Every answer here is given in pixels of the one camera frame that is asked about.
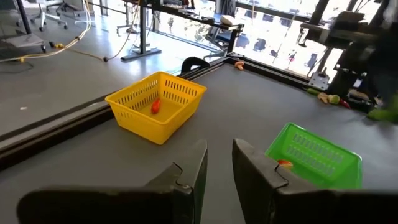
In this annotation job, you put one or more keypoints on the black frame clamp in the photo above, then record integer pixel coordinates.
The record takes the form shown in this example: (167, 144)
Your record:
(194, 59)

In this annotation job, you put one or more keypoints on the red toy chili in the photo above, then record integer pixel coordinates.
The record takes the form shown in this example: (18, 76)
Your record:
(344, 104)

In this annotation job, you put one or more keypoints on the orange toy chili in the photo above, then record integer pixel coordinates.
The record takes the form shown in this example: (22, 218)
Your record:
(155, 106)

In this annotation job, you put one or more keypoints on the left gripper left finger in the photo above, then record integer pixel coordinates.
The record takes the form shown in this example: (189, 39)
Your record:
(174, 202)

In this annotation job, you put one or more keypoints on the green toy vegetable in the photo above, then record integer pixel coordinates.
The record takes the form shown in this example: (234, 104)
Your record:
(381, 114)
(334, 99)

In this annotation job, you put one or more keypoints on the black desk leg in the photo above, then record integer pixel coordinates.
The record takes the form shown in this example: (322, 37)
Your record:
(143, 28)

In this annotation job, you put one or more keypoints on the grey floor platform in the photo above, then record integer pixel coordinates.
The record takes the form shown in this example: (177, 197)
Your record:
(21, 40)

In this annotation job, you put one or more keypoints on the black desk top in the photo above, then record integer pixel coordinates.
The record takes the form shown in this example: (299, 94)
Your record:
(217, 24)

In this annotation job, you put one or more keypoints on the white object on desk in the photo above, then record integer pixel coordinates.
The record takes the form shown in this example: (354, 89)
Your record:
(229, 20)

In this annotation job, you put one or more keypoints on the black pole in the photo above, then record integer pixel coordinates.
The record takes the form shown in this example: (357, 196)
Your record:
(23, 15)

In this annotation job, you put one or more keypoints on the beige toy mushroom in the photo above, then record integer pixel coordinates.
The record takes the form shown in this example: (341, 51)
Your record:
(323, 98)

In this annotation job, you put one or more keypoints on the dark office chair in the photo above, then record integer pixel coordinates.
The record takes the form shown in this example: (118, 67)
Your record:
(66, 6)

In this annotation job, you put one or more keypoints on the dark cluttered desk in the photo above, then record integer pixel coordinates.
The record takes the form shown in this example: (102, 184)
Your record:
(342, 34)

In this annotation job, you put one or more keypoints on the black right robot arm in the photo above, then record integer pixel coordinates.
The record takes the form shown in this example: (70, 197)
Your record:
(351, 77)

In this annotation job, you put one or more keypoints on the green plastic basket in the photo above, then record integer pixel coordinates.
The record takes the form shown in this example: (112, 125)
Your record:
(311, 155)

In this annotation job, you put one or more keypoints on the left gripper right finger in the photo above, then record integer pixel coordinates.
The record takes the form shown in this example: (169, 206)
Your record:
(264, 193)

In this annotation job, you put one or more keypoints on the white office chair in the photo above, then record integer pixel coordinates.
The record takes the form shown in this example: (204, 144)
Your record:
(43, 14)

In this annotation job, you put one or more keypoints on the yellow plastic basket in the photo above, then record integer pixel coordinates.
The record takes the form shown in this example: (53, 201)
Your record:
(174, 124)

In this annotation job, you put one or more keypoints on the black aluminium table frame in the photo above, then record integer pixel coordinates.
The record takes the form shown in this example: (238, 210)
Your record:
(62, 130)

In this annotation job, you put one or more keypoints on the red cap toy mushroom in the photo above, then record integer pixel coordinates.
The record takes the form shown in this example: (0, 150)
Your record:
(284, 163)

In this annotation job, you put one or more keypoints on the orange toy mushroom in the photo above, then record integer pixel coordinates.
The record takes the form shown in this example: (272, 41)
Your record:
(239, 65)

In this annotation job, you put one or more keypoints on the green toy chili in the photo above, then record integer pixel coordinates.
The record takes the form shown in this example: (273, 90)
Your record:
(312, 91)

